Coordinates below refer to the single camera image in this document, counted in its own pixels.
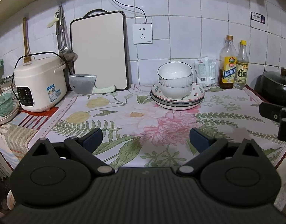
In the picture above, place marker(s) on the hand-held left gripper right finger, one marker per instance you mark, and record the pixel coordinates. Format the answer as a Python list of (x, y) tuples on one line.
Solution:
[(199, 140)]

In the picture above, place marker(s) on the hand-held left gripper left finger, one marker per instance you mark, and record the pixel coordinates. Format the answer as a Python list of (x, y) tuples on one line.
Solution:
[(92, 140)]

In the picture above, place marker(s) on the white black-rimmed sun plate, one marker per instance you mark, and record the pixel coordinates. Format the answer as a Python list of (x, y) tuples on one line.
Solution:
[(178, 107)]

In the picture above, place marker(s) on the heart print plate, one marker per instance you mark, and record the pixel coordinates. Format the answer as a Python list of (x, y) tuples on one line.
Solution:
[(200, 91)]

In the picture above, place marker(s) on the white ribbed bowl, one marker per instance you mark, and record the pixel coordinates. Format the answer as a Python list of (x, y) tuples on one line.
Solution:
[(175, 92), (175, 83), (174, 71)]

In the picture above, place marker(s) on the blue fried egg plate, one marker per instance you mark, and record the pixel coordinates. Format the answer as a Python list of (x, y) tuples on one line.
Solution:
[(156, 100)]

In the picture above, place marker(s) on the black wok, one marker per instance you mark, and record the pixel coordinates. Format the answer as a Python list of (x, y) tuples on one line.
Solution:
[(273, 93)]

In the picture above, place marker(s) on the black wok lid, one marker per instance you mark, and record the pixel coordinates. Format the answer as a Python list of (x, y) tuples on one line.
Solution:
[(276, 78)]

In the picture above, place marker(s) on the floral tablecloth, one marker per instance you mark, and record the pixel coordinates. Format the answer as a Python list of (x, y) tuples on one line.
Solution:
[(124, 112)]

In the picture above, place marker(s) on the clear vinegar bottle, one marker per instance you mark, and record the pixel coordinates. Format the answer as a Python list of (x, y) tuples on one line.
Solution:
[(241, 74)]

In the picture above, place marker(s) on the steel cleaver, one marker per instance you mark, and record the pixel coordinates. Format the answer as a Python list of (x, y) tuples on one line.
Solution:
[(81, 84)]

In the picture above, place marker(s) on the yellow label cooking wine bottle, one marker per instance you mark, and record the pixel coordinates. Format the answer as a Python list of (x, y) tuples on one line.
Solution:
[(227, 72)]

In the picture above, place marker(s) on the striped cloth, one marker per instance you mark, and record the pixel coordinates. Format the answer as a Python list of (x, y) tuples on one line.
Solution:
[(17, 135)]

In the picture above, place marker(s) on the white rice cooker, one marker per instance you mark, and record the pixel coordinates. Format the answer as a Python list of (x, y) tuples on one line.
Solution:
[(38, 84)]

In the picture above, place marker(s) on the patterned shallow dish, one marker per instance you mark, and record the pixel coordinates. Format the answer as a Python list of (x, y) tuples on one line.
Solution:
[(13, 114)]

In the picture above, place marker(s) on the metal ladle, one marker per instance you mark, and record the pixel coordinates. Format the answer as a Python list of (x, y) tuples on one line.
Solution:
[(71, 56)]

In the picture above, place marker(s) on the cream cutting board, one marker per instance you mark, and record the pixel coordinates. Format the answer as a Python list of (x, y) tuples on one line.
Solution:
[(98, 51)]

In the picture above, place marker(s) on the metal serving spoon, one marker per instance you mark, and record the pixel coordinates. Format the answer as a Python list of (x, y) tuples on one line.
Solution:
[(64, 49)]

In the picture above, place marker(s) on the green plastic colander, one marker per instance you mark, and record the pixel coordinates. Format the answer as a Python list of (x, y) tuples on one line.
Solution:
[(3, 105)]

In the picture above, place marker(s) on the white round container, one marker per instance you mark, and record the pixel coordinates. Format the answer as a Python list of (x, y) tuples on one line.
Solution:
[(10, 200)]

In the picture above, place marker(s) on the glass pot lid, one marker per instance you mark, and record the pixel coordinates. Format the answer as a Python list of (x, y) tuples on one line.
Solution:
[(4, 82)]

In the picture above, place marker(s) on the wooden spatula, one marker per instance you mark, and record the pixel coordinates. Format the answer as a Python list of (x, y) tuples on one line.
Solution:
[(27, 49)]

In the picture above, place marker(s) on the dark wall sticker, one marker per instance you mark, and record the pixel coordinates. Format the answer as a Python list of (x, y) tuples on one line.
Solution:
[(258, 18)]

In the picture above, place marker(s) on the white wall socket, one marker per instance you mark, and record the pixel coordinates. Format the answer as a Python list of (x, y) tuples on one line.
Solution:
[(142, 33)]

